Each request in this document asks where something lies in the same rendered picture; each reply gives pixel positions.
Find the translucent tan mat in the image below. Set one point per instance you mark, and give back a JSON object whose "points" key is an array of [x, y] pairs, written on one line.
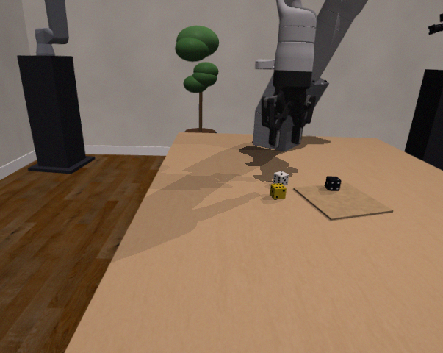
{"points": [[347, 202]]}

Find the white die with black pips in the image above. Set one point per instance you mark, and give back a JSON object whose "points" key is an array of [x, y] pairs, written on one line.
{"points": [[281, 177]]}

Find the yellow die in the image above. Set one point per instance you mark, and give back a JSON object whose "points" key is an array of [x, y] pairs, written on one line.
{"points": [[278, 191]]}

